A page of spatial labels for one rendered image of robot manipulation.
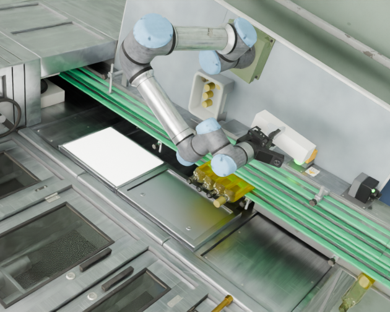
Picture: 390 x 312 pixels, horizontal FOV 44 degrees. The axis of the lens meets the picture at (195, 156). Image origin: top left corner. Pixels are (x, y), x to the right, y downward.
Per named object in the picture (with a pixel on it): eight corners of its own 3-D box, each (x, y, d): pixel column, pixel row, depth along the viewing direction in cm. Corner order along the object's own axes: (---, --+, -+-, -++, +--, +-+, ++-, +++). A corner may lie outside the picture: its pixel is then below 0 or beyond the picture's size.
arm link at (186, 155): (102, 59, 172) (179, 173, 170) (115, 41, 164) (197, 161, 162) (125, 51, 180) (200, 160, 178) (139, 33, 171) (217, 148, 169)
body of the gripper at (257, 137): (257, 124, 174) (238, 134, 166) (277, 137, 171) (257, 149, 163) (251, 140, 179) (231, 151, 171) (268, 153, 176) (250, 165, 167)
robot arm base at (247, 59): (236, 25, 207) (221, 29, 200) (260, 47, 202) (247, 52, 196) (222, 53, 217) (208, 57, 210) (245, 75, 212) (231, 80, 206)
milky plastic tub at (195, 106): (198, 106, 247) (187, 111, 241) (206, 66, 235) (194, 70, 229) (225, 121, 239) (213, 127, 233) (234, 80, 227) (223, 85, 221)
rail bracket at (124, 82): (130, 83, 271) (98, 93, 255) (133, 56, 261) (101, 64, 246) (136, 86, 268) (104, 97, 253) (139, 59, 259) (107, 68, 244)
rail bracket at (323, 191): (322, 190, 202) (306, 203, 192) (327, 176, 197) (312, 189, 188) (330, 195, 200) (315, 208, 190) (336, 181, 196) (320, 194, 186)
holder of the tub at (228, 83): (197, 115, 251) (187, 119, 245) (207, 66, 235) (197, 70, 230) (223, 130, 243) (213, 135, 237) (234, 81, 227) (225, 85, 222)
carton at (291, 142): (265, 109, 185) (256, 114, 181) (316, 145, 176) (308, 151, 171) (259, 122, 188) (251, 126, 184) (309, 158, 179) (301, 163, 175)
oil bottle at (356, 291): (359, 273, 203) (332, 307, 185) (368, 266, 199) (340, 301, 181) (370, 283, 201) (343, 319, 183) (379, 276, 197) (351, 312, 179)
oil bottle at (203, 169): (218, 163, 234) (190, 179, 219) (221, 153, 231) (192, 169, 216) (228, 168, 231) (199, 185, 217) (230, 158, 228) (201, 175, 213)
